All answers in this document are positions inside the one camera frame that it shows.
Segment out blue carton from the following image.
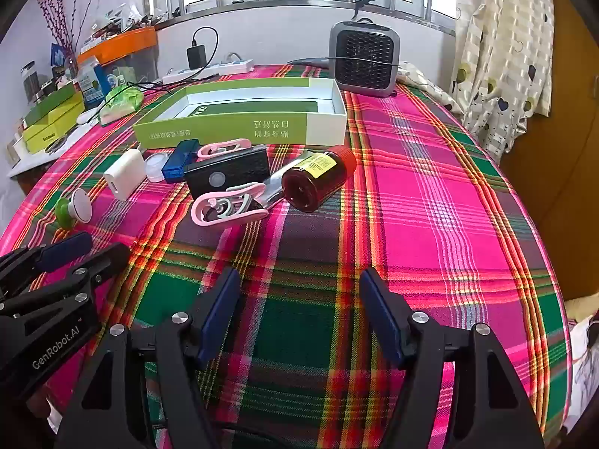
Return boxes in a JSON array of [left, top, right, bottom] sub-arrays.
[[76, 56, 113, 107]]

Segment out dark green flat box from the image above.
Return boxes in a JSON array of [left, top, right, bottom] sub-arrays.
[[24, 83, 80, 128]]

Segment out white power strip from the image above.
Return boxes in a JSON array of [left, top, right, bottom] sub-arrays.
[[161, 58, 254, 86]]

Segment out green spool with white cap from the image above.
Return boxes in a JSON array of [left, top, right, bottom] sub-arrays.
[[55, 188, 94, 232]]

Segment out green and white cardboard box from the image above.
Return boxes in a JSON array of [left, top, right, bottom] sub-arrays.
[[132, 78, 348, 150]]

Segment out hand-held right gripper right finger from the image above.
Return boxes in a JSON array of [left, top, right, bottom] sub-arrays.
[[359, 266, 546, 449]]

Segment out white side table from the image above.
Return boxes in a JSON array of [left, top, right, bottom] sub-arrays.
[[7, 135, 80, 178]]

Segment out brown bottle with red cap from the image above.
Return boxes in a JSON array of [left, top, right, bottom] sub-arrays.
[[281, 146, 357, 213]]

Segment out black charging cable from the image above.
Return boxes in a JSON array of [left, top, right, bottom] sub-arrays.
[[124, 27, 220, 92]]

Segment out clear bin with orange lid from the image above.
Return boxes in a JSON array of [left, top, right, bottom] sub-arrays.
[[77, 25, 157, 86]]

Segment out dried flower branches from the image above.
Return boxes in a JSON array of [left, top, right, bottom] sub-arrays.
[[36, 0, 108, 64]]

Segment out black jar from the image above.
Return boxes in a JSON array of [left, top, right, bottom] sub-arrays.
[[22, 61, 40, 104]]

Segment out wooden wardrobe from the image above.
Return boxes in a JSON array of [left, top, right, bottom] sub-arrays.
[[501, 0, 599, 300]]

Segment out grey fan heater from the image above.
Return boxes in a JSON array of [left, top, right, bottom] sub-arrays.
[[329, 18, 402, 98]]

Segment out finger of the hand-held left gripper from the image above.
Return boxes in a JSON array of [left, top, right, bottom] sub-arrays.
[[0, 232, 93, 296], [0, 242, 131, 319]]

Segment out patterned cream curtain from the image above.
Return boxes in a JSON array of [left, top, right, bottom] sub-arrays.
[[449, 0, 555, 157]]

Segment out black cylinder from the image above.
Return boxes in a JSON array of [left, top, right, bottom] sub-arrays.
[[184, 145, 271, 200]]

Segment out green tissue pack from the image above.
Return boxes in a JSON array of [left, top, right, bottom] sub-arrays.
[[100, 85, 145, 126]]

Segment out pink green plaid tablecloth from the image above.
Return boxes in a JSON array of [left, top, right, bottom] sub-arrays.
[[0, 63, 574, 449]]

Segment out white charger plug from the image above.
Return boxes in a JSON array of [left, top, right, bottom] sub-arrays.
[[103, 149, 147, 201]]

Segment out black charger adapter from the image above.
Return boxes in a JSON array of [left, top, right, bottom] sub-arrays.
[[186, 46, 209, 70]]

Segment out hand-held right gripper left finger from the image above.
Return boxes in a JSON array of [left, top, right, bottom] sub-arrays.
[[55, 266, 241, 449]]

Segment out silver case with black end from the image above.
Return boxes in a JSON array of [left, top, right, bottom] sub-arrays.
[[253, 151, 314, 211]]

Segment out lime green flat box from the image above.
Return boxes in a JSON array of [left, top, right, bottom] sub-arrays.
[[22, 94, 86, 154]]

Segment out blue translucent usb tester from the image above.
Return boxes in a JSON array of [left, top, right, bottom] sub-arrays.
[[162, 139, 203, 183]]

